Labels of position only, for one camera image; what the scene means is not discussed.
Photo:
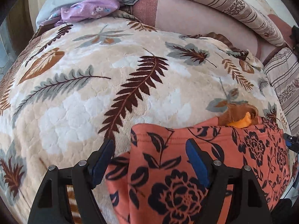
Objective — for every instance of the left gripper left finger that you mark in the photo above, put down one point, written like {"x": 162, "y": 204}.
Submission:
{"x": 51, "y": 203}

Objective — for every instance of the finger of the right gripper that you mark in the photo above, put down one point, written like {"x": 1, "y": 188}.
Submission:
{"x": 292, "y": 142}

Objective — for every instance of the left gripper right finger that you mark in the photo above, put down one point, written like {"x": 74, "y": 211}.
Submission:
{"x": 248, "y": 203}

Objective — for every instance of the orange black floral garment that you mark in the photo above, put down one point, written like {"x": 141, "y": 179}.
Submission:
{"x": 155, "y": 183}

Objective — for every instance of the striped floral pillow right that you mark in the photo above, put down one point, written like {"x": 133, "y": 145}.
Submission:
{"x": 282, "y": 71}

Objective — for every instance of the black cloth on headboard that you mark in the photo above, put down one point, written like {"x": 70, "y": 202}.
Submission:
{"x": 295, "y": 40}

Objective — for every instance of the cream leaf pattern blanket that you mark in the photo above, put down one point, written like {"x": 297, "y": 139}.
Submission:
{"x": 80, "y": 84}

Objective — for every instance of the long striped bolster pillow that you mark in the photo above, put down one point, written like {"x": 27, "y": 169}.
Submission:
{"x": 250, "y": 16}

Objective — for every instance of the pink mauve quilted mattress cover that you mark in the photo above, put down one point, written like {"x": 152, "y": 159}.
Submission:
{"x": 190, "y": 18}

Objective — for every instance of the purple floral cloth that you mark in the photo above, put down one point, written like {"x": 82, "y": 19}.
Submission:
{"x": 87, "y": 9}

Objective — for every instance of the brown wooden window frame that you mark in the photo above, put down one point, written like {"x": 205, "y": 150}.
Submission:
{"x": 16, "y": 30}

